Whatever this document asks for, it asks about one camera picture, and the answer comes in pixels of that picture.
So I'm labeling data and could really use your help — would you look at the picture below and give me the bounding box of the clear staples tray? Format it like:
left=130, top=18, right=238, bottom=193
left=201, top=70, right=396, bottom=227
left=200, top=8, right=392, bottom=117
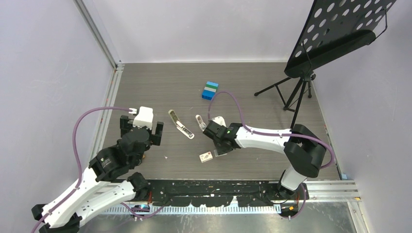
left=214, top=150, right=227, bottom=157

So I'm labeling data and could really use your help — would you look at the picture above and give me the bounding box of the small white stapler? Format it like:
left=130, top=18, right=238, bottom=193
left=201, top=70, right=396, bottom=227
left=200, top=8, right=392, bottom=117
left=195, top=115, right=207, bottom=131

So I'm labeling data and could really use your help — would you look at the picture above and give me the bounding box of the white staples box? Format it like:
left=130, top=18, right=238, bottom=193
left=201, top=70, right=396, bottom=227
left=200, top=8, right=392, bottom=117
left=199, top=151, right=213, bottom=163

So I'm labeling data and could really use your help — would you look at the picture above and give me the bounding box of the olive green white stapler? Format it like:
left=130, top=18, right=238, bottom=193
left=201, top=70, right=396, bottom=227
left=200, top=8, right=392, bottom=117
left=168, top=109, right=194, bottom=139

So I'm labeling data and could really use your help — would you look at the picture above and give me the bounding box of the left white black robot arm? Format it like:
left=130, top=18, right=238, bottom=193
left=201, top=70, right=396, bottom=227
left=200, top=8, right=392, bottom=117
left=32, top=115, right=164, bottom=233

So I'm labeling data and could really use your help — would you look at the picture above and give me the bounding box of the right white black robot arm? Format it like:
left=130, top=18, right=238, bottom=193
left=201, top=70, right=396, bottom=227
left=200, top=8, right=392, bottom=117
left=203, top=120, right=326, bottom=199

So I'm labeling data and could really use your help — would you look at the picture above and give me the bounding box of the blue green toy brick stack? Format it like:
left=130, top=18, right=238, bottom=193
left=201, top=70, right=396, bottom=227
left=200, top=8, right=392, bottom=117
left=201, top=81, right=219, bottom=100

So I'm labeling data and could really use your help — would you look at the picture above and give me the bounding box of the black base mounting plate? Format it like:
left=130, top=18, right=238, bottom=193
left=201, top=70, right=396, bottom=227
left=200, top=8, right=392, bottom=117
left=132, top=180, right=309, bottom=207

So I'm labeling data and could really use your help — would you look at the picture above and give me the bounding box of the black music stand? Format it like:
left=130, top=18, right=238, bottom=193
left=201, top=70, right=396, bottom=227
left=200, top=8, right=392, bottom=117
left=254, top=0, right=395, bottom=128

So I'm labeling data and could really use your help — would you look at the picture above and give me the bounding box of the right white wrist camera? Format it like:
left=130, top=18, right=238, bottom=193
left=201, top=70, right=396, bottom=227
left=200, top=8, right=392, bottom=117
left=211, top=116, right=226, bottom=127

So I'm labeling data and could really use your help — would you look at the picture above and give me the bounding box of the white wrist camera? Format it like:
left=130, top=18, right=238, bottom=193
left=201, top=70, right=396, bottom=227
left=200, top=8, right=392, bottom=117
left=211, top=116, right=226, bottom=127
left=129, top=106, right=154, bottom=130

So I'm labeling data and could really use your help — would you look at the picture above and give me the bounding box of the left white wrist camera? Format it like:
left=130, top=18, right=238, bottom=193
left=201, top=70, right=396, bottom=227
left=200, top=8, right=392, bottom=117
left=129, top=106, right=154, bottom=130

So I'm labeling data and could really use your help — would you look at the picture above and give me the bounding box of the aluminium frame rail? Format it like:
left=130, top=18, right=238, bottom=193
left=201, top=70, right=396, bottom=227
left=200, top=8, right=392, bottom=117
left=74, top=0, right=124, bottom=168

